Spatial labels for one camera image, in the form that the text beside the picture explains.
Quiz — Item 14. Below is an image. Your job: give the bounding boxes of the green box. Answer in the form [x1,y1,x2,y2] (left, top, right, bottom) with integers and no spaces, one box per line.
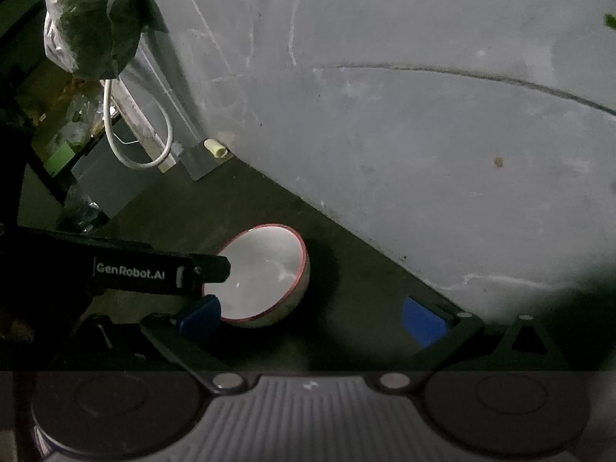
[43,143,76,175]

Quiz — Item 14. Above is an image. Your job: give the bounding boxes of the dark cabinet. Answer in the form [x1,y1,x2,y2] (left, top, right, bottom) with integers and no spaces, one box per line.
[71,120,162,218]

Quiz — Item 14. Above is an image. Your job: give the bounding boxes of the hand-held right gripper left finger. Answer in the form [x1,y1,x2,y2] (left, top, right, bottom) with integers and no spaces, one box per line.
[50,293,244,394]

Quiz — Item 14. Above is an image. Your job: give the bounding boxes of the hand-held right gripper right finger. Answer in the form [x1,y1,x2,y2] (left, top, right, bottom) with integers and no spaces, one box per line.
[375,296,576,392]

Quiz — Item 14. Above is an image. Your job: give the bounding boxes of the black plastic bag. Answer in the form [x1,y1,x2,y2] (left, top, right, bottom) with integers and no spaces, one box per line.
[60,187,109,233]

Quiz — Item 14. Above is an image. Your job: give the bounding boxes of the large white ceramic bowl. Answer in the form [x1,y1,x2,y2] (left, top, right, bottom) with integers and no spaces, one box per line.
[202,223,311,330]

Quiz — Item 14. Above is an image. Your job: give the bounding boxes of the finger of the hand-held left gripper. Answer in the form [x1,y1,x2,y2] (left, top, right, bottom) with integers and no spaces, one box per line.
[191,253,233,286]

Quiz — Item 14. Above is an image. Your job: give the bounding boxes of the cluttered shelf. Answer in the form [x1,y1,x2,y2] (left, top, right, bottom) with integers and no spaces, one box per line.
[10,58,114,155]

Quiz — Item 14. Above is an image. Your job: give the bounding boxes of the plastic bag of greens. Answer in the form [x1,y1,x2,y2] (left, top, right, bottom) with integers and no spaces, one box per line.
[43,0,144,80]

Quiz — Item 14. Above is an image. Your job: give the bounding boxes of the steel cleaver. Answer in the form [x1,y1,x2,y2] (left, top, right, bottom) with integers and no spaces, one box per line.
[180,138,236,182]

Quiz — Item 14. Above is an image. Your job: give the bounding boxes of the white hose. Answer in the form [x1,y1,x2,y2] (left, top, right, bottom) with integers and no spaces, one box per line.
[103,77,173,170]

